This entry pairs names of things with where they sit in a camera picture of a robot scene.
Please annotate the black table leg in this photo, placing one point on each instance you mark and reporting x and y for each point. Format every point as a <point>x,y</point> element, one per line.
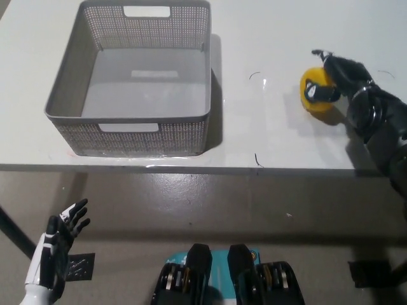
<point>19,233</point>

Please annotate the yellow duck toy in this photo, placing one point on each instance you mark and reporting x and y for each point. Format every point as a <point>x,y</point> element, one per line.
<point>314,75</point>

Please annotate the grey perforated plastic basket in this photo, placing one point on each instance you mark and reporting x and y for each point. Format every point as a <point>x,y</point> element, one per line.
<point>143,92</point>

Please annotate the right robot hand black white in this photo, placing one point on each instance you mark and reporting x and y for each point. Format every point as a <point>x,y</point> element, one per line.
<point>348,74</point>

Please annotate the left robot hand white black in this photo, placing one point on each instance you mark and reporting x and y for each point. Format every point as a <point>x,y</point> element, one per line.
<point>54,254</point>

